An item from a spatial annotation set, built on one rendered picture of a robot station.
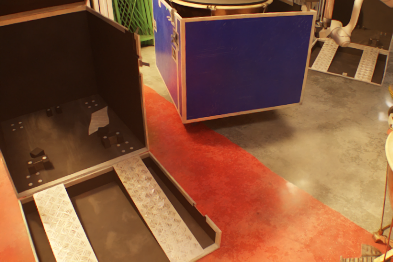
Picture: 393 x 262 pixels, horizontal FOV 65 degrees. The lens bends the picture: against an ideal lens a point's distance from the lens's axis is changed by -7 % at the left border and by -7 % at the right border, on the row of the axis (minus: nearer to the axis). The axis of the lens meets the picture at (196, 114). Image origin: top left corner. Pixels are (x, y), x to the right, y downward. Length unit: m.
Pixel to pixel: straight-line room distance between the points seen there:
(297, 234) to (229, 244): 0.40
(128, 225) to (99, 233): 0.17
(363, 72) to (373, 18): 1.63
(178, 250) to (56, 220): 0.69
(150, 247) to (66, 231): 0.46
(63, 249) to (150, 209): 0.52
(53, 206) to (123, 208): 0.41
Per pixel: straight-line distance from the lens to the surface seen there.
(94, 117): 2.67
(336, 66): 4.27
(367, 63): 4.36
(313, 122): 3.02
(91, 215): 2.08
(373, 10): 5.60
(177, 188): 2.02
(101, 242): 1.94
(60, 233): 1.93
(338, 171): 2.52
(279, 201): 2.17
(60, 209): 2.01
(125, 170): 2.13
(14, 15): 2.71
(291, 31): 2.55
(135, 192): 2.02
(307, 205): 2.19
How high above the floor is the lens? 1.52
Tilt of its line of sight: 31 degrees down
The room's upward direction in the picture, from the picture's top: straight up
